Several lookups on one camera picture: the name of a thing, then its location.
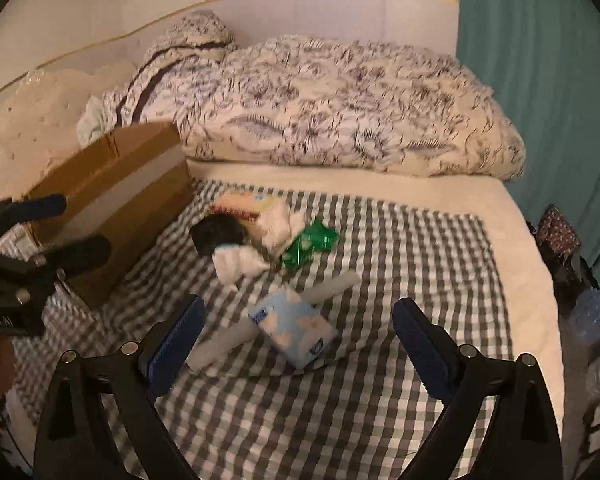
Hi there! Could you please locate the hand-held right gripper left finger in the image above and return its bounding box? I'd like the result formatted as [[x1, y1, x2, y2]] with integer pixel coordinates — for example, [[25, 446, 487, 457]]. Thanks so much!
[[32, 294, 206, 480]]

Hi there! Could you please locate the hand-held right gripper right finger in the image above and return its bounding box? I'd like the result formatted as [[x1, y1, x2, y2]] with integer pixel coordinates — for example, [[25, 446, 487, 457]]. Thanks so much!
[[391, 297, 565, 480]]

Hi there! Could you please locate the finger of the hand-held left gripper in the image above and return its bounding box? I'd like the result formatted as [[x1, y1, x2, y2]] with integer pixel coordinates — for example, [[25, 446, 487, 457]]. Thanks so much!
[[0, 194, 68, 231], [32, 236, 112, 281]]

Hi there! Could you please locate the grey plush with blue star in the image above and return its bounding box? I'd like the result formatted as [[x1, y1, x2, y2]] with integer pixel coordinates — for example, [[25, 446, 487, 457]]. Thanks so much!
[[212, 242, 272, 288]]

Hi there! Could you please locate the brown cardboard box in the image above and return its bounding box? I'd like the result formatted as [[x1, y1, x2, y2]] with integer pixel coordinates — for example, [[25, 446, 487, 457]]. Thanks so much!
[[0, 121, 195, 308]]

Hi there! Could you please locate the long white tube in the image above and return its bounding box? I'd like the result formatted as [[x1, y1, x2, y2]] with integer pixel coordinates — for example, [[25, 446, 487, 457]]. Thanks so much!
[[187, 270, 357, 372]]

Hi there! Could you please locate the black round container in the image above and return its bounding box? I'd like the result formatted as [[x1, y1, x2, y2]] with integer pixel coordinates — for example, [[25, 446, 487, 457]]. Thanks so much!
[[189, 216, 246, 256]]

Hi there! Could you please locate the blue cloud tissue pack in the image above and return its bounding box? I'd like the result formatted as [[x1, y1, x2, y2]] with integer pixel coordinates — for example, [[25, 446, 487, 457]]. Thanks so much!
[[247, 287, 341, 368]]

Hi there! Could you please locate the green packet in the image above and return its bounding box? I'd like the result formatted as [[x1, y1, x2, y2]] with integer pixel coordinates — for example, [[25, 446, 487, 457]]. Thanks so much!
[[281, 217, 341, 271]]

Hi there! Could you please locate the white tissue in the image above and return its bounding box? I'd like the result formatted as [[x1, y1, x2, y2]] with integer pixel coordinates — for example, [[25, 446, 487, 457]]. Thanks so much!
[[252, 200, 308, 253]]

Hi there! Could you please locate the beige cushion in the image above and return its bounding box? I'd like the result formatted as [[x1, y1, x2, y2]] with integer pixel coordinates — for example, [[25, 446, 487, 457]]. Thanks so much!
[[0, 62, 146, 211]]

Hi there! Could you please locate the light green cloth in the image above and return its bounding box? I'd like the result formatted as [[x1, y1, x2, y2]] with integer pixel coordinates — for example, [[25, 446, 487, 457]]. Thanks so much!
[[76, 96, 113, 147]]

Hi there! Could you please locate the green checkered cloth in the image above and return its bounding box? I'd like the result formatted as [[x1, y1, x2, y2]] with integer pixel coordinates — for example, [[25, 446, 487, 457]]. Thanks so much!
[[10, 177, 513, 480]]

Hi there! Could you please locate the red and yellow medicine box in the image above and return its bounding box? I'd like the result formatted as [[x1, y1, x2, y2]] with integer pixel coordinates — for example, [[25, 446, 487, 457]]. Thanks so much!
[[211, 189, 281, 228]]

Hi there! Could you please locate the patterned storage bag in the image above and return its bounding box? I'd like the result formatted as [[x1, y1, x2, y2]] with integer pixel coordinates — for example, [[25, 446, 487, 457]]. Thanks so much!
[[535, 207, 581, 261]]

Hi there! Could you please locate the floral pillow with brown stripe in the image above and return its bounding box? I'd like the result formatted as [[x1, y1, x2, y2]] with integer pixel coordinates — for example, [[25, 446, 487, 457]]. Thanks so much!
[[100, 11, 238, 131]]

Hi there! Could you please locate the floral duvet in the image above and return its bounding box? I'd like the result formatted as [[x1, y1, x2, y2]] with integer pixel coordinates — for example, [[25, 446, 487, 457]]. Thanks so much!
[[180, 35, 527, 181]]

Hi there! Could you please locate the teal curtain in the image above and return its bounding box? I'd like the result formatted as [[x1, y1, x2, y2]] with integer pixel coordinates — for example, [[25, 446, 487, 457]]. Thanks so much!
[[455, 0, 600, 291]]

